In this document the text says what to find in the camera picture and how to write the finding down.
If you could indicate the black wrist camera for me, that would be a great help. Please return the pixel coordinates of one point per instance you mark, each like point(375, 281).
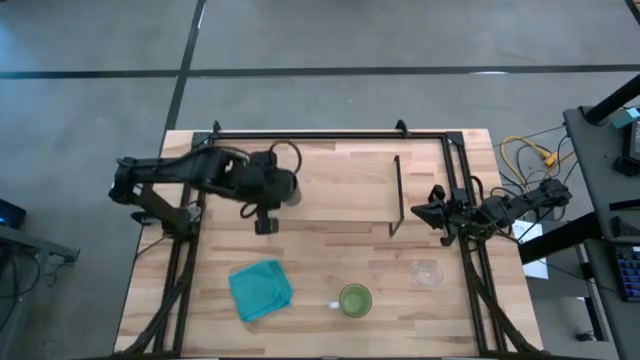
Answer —
point(266, 226)
point(436, 192)

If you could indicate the green and white mug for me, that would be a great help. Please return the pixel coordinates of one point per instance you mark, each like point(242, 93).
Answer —
point(355, 300)

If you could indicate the small black device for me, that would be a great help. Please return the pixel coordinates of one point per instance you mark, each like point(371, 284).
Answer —
point(627, 165)

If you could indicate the grey side table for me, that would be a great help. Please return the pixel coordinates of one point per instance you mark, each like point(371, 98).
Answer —
point(590, 165)

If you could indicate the wooden shelf with black legs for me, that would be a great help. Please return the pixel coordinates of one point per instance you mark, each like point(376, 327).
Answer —
point(350, 185)

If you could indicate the black table leg beam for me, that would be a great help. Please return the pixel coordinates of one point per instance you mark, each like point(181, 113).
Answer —
point(555, 240)

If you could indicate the black slanted pole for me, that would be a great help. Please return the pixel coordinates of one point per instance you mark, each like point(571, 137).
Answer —
point(612, 102)

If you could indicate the white paper sheet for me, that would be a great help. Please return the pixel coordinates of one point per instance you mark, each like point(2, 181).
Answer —
point(530, 232)

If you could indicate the small teal box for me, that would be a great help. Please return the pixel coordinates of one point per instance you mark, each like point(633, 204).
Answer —
point(627, 118)

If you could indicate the tall black cup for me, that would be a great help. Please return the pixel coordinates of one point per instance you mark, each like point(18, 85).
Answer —
point(295, 196)

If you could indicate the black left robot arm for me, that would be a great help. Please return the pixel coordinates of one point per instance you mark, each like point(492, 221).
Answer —
point(165, 170)

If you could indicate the grey side stand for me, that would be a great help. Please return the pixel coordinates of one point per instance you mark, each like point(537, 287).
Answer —
point(35, 245)

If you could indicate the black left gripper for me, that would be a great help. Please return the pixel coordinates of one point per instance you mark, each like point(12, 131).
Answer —
point(260, 180)

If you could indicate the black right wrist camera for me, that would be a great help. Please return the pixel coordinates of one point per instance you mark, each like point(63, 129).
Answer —
point(436, 192)

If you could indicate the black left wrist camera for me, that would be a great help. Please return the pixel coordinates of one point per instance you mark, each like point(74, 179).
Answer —
point(266, 226)

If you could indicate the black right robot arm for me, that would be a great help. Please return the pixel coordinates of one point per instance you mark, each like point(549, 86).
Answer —
point(520, 202)

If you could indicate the black device with blue light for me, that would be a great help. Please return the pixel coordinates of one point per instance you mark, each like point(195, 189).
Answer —
point(10, 214)

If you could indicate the keyboard with blue keys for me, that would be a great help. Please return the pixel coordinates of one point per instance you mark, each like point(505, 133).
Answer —
point(629, 272)

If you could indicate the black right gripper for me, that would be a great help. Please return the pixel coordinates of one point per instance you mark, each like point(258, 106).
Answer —
point(457, 212)

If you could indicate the clear glass cup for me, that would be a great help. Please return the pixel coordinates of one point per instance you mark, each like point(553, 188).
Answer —
point(426, 274)

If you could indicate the teal cloth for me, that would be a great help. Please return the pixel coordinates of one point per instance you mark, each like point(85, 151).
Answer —
point(260, 290)

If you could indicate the black metal table frame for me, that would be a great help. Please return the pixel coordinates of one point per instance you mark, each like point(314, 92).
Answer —
point(325, 135)

